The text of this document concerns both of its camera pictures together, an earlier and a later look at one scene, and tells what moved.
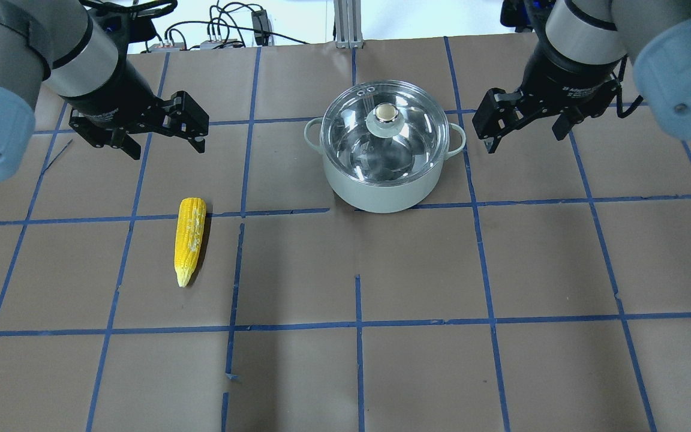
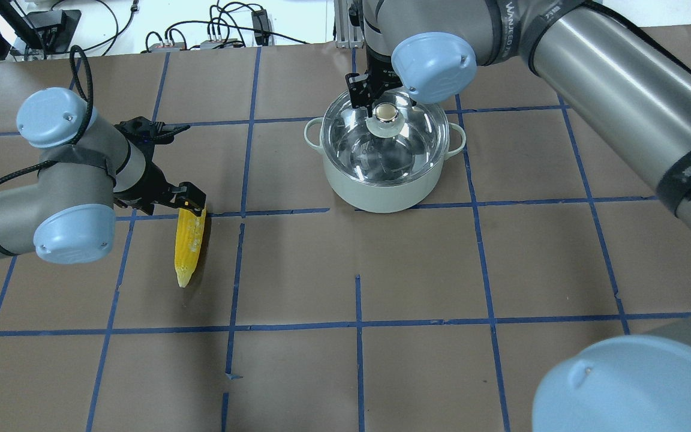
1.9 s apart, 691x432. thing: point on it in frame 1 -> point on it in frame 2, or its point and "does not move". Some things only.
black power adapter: x=262 y=27 does not move
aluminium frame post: x=348 y=27 does not move
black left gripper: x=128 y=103 -> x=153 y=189
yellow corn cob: x=190 y=224 does not move
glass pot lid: x=385 y=132 does not move
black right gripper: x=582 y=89 -> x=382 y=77
